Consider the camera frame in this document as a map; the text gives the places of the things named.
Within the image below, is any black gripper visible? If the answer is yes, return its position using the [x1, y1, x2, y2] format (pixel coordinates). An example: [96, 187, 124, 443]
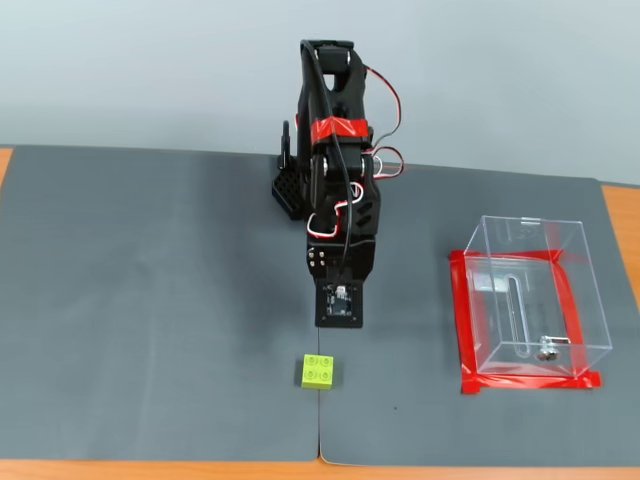
[305, 233, 377, 284]

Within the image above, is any green lego block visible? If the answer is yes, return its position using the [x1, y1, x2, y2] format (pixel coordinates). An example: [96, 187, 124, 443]
[299, 353, 336, 391]

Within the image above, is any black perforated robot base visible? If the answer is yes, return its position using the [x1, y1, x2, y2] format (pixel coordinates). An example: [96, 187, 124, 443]
[269, 163, 309, 222]

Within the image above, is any red tape band on arm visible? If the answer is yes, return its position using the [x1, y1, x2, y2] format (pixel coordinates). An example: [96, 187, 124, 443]
[310, 118, 370, 144]

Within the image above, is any transparent plastic box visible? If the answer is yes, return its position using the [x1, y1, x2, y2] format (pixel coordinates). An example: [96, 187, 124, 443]
[463, 214, 614, 379]

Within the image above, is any silver box lock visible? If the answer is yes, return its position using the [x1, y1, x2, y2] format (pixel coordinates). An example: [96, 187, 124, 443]
[537, 335, 572, 362]

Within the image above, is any black table clamp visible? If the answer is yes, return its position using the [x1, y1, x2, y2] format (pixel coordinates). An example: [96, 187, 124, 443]
[276, 119, 297, 171]

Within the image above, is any grey mat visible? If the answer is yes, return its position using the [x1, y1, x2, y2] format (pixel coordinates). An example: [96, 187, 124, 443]
[317, 160, 640, 469]
[0, 144, 321, 464]

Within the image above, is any red floor tape strip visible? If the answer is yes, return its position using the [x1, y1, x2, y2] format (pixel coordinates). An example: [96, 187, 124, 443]
[460, 370, 603, 395]
[549, 259, 590, 379]
[448, 249, 482, 386]

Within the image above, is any short looped servo wire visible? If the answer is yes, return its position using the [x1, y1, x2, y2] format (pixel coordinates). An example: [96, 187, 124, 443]
[305, 183, 364, 239]

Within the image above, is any black camera cable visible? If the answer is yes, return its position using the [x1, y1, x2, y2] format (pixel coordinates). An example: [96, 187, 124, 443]
[300, 40, 354, 281]

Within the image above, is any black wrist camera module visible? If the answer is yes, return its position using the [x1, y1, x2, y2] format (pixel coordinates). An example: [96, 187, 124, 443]
[314, 277, 364, 330]

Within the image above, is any long red white servo wire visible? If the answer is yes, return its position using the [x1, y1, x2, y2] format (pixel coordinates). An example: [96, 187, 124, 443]
[364, 67, 405, 181]

